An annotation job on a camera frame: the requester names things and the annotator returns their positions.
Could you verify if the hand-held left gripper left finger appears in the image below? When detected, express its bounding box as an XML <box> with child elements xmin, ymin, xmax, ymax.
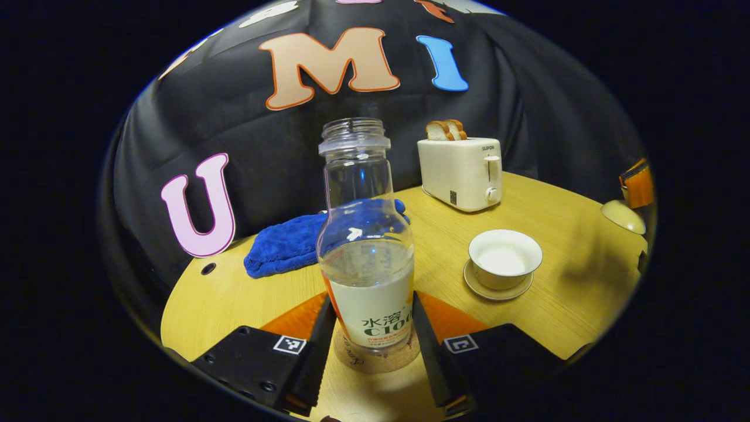
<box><xmin>191</xmin><ymin>292</ymin><xmax>339</xmax><ymax>418</ymax></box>

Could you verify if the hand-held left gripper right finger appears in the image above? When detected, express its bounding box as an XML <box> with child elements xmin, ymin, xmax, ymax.
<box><xmin>411</xmin><ymin>290</ymin><xmax>568</xmax><ymax>418</ymax></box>

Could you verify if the white teacup lid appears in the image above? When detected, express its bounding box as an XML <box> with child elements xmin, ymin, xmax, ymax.
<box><xmin>601</xmin><ymin>199</ymin><xmax>647</xmax><ymax>236</ymax></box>

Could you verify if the round cork coaster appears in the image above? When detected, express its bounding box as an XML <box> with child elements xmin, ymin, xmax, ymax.
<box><xmin>333</xmin><ymin>328</ymin><xmax>421</xmax><ymax>375</ymax></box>

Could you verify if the clear plastic water bottle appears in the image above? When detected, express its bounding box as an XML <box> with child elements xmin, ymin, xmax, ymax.
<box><xmin>316</xmin><ymin>117</ymin><xmax>415</xmax><ymax>355</ymax></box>

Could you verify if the white teacup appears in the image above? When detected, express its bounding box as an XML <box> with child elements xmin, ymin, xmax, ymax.
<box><xmin>468</xmin><ymin>229</ymin><xmax>543</xmax><ymax>291</ymax></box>

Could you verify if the white saucer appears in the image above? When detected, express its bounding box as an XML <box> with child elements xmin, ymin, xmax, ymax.
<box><xmin>463</xmin><ymin>260</ymin><xmax>534</xmax><ymax>302</ymax></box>

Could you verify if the blue folded towel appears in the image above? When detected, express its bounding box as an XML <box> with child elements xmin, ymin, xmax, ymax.
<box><xmin>243</xmin><ymin>198</ymin><xmax>408</xmax><ymax>278</ymax></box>

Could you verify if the cream white toaster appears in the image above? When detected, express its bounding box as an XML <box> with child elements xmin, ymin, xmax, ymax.
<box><xmin>417</xmin><ymin>137</ymin><xmax>503</xmax><ymax>213</ymax></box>

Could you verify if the black backdrop cloth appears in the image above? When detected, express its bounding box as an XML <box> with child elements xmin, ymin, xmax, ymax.
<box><xmin>100</xmin><ymin>0</ymin><xmax>648</xmax><ymax>329</ymax></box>

